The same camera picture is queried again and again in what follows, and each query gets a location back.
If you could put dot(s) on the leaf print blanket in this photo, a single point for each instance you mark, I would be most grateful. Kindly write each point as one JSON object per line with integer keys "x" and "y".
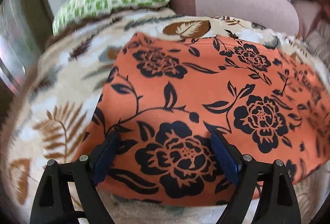
{"x": 59, "y": 100}

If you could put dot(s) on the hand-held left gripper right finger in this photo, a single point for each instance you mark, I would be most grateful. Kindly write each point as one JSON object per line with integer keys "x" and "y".
{"x": 224, "y": 159}

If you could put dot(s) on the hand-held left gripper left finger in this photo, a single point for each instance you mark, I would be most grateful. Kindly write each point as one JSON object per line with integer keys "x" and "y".
{"x": 107, "y": 159}

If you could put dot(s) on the orange floral garment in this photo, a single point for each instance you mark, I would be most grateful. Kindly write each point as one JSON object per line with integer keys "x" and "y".
{"x": 206, "y": 110}

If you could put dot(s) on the pink bolster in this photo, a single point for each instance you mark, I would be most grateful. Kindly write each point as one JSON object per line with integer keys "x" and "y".
{"x": 232, "y": 2}

